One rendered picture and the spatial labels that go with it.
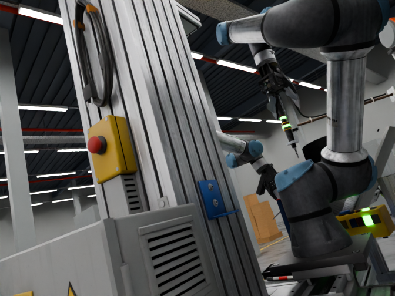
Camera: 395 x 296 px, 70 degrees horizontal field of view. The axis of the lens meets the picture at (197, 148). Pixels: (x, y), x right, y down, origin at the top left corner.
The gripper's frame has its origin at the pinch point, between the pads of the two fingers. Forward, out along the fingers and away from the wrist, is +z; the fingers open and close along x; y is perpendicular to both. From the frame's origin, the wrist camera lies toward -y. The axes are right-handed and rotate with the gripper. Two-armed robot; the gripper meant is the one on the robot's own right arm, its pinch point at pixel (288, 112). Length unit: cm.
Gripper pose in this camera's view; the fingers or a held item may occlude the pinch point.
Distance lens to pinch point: 110.6
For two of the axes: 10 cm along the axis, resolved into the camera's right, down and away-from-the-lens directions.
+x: 6.6, -3.7, -6.5
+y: -7.0, 0.2, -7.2
